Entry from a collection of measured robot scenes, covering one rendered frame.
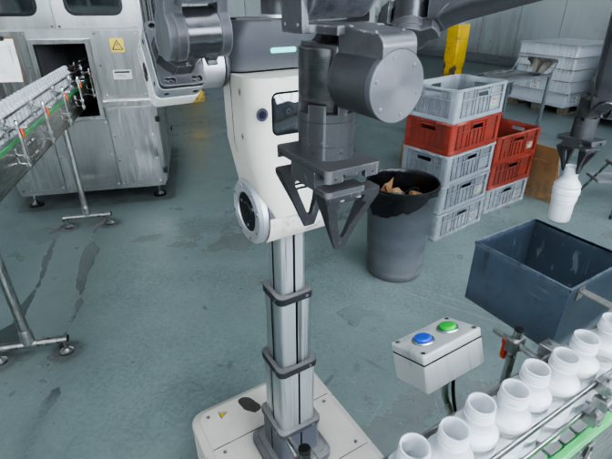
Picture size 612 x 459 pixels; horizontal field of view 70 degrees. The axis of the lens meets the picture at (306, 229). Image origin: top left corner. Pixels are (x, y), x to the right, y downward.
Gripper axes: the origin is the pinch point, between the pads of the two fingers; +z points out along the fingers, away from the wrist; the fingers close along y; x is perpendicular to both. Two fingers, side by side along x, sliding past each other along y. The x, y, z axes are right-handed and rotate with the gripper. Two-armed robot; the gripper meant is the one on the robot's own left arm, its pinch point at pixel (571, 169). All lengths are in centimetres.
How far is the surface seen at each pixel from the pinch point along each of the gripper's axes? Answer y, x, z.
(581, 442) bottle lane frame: -44, 60, 24
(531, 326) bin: -8.3, 12.0, 44.1
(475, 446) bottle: -40, 84, 13
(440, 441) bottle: -39, 90, 11
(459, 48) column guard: 651, -700, 19
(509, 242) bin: 15.2, -5.3, 31.4
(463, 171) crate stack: 138, -132, 62
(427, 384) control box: -27, 79, 17
